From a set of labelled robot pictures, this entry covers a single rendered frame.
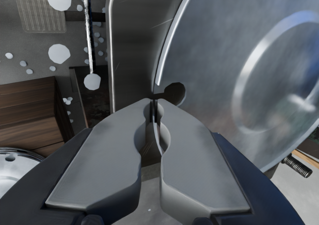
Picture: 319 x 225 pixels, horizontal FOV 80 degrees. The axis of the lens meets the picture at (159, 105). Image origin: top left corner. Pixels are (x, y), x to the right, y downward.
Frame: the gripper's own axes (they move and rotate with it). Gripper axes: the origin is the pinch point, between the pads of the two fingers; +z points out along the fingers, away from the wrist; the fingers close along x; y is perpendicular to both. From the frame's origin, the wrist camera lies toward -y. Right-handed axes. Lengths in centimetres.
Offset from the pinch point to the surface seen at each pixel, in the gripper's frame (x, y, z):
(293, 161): 23.6, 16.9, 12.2
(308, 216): 118, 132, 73
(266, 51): 9.1, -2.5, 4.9
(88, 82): -8.7, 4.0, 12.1
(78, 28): -32, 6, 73
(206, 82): 4.1, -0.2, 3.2
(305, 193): 115, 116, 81
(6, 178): -41, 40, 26
